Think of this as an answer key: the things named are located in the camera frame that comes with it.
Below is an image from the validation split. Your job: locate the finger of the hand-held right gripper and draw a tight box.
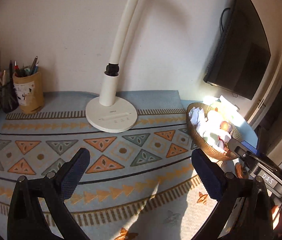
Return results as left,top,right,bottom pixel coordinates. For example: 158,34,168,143
240,141,259,156
228,138,251,161

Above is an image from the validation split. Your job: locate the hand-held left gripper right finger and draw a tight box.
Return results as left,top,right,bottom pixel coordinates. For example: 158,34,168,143
191,148,273,240

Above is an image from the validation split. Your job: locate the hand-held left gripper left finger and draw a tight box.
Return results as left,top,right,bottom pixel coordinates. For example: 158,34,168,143
7,147,91,240

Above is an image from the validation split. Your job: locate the gold ribbed glass bowl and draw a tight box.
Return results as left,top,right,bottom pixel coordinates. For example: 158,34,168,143
186,102,242,161

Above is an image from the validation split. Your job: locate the paper ball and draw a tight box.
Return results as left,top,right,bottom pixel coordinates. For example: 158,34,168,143
190,107,206,133

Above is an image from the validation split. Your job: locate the person's right hand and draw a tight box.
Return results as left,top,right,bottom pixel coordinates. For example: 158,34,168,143
271,206,280,227

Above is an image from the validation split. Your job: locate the round brown wooden object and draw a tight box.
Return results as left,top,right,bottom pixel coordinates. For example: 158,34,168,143
234,162,250,179

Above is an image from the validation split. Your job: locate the patterned woven table mat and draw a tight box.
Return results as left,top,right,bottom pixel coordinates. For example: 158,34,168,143
0,108,227,240

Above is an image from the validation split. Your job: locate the door with dark panel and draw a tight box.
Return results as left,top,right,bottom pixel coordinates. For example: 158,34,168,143
247,55,282,160

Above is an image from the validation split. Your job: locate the white desk lamp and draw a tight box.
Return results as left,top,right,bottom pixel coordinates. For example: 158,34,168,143
85,0,215,133

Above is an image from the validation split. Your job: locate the kraft paper pen holder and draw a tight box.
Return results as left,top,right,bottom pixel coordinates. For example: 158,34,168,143
13,71,44,114

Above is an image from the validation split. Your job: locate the black monitor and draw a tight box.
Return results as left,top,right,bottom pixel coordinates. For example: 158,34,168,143
203,0,271,100

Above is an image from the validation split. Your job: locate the black mesh pen holder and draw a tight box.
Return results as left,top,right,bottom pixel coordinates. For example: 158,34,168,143
0,81,19,113

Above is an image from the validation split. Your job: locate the bunch of pens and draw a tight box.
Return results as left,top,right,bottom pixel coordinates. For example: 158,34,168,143
9,56,39,78

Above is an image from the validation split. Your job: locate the black monitor cable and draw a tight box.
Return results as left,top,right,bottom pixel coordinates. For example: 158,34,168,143
220,7,232,32

